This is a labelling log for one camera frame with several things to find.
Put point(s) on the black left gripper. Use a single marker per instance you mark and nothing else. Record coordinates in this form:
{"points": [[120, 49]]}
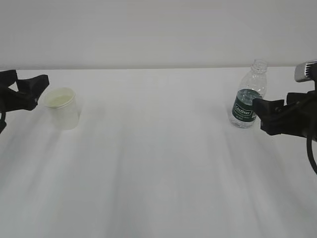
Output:
{"points": [[29, 92]]}

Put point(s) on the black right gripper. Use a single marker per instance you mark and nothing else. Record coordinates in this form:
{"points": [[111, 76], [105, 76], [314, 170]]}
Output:
{"points": [[279, 119]]}

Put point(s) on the clear green-label water bottle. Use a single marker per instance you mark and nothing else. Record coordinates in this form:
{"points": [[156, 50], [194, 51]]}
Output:
{"points": [[252, 86]]}

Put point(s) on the white paper cup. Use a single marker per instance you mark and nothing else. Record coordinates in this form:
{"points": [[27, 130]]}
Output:
{"points": [[61, 104]]}

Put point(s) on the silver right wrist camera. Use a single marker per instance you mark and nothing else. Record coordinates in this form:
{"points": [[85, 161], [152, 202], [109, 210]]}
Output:
{"points": [[303, 73]]}

